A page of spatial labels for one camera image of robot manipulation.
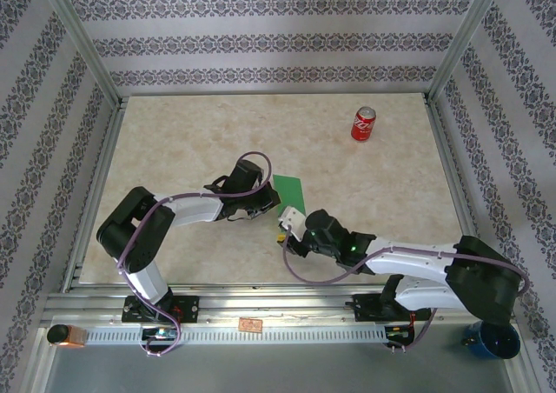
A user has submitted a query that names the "orange black small device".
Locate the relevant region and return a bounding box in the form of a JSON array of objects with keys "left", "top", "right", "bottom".
[{"left": 47, "top": 323, "right": 90, "bottom": 350}]

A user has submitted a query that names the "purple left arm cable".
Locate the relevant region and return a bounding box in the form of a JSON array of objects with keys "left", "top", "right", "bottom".
[{"left": 116, "top": 150, "right": 274, "bottom": 358}]

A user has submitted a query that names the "small green circuit board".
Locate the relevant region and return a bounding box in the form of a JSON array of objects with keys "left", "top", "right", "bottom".
[
  {"left": 385, "top": 325, "right": 416, "bottom": 341},
  {"left": 141, "top": 327, "right": 180, "bottom": 342}
]

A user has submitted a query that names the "aluminium side rail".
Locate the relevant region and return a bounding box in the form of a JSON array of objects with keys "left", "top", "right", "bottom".
[
  {"left": 60, "top": 97, "right": 129, "bottom": 292},
  {"left": 423, "top": 92, "right": 492, "bottom": 290}
]

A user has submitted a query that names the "grey sheet metal shelf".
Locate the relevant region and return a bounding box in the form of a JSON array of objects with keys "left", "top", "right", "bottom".
[{"left": 43, "top": 340, "right": 522, "bottom": 393}]

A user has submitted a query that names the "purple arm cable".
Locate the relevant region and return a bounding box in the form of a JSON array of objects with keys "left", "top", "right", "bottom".
[
  {"left": 281, "top": 236, "right": 531, "bottom": 355},
  {"left": 116, "top": 150, "right": 274, "bottom": 358}
]

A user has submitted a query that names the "long aluminium mounting rail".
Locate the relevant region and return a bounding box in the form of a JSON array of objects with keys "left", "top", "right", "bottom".
[{"left": 41, "top": 283, "right": 518, "bottom": 327}]

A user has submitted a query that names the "blue mug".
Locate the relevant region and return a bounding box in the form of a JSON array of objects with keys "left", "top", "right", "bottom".
[{"left": 460, "top": 321, "right": 521, "bottom": 362}]

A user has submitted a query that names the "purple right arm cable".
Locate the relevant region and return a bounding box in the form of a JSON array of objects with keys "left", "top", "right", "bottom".
[{"left": 281, "top": 236, "right": 531, "bottom": 355}]

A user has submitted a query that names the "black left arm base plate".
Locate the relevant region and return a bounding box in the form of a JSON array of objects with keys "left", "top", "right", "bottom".
[{"left": 122, "top": 295, "right": 201, "bottom": 324}]

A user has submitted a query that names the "green square paper sheet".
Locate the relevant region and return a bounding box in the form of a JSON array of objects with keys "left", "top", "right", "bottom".
[{"left": 272, "top": 174, "right": 307, "bottom": 216}]

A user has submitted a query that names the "red soda can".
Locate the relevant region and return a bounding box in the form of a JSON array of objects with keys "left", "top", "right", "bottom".
[{"left": 350, "top": 104, "right": 378, "bottom": 143}]

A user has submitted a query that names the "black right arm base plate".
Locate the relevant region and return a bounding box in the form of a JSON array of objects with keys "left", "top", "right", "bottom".
[{"left": 354, "top": 292, "right": 438, "bottom": 323}]

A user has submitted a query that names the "white slotted cable duct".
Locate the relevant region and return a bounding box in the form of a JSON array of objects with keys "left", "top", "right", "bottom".
[{"left": 86, "top": 326, "right": 387, "bottom": 344}]

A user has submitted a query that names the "slanted aluminium frame post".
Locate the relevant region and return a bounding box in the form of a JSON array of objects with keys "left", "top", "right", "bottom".
[
  {"left": 427, "top": 0, "right": 512, "bottom": 105},
  {"left": 36, "top": 0, "right": 122, "bottom": 107}
]

